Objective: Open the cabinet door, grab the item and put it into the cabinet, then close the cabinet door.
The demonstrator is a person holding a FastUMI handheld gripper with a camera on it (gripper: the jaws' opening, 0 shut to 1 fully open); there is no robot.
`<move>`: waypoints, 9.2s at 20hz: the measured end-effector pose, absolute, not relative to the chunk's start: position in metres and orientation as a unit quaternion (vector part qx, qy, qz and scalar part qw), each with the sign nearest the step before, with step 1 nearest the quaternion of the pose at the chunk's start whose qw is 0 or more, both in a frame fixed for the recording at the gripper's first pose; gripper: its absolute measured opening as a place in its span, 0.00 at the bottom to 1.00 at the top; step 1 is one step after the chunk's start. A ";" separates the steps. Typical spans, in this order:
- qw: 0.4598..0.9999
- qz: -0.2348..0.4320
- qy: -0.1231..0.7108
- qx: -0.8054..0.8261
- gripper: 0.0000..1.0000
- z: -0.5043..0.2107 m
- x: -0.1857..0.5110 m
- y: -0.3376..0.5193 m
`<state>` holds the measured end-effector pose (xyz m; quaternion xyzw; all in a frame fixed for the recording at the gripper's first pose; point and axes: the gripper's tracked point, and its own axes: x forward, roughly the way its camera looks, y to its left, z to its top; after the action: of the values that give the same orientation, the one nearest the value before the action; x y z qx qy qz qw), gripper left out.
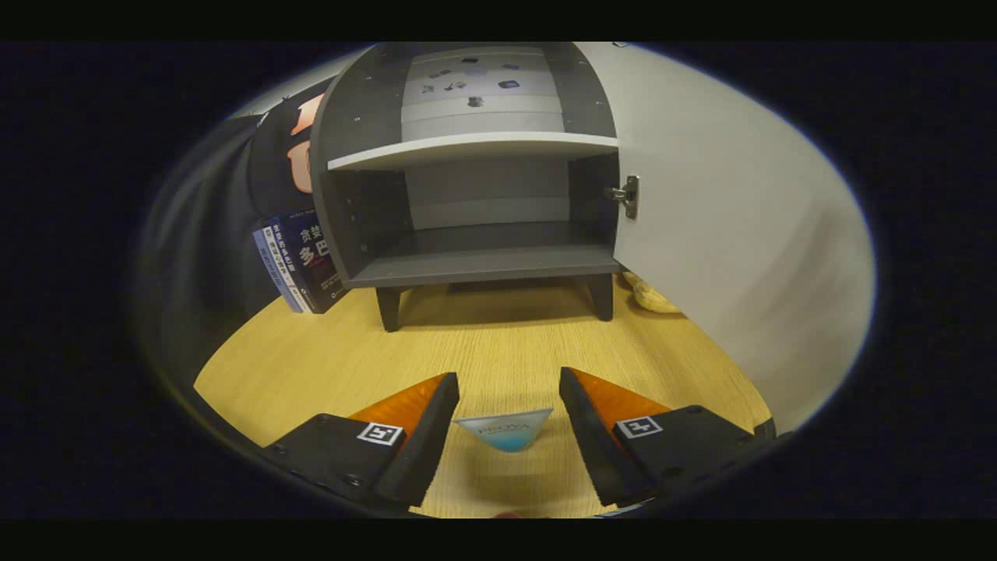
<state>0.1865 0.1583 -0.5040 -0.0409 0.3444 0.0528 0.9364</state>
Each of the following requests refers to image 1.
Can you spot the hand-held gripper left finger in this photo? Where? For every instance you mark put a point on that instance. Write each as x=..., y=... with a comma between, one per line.
x=424, y=444

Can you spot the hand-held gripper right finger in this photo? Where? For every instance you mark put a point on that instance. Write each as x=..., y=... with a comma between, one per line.
x=600, y=444

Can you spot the light blue sachet packet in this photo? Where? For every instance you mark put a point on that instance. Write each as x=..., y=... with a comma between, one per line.
x=506, y=432

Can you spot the white cabinet door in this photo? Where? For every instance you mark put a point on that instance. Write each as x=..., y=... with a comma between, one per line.
x=740, y=234

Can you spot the yellow plush toy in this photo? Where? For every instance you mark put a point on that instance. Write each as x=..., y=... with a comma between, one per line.
x=653, y=298

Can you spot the grey wooden cabinet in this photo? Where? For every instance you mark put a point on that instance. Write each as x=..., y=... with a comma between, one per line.
x=483, y=261

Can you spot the dark blue book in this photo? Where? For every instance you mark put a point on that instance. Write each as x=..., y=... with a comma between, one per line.
x=311, y=253

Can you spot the metal door hinge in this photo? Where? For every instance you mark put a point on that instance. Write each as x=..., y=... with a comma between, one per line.
x=629, y=195

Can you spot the white cabinet shelf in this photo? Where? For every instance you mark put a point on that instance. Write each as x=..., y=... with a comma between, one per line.
x=467, y=148

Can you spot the black backdrop cloth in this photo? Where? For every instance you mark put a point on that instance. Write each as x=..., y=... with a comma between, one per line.
x=202, y=234

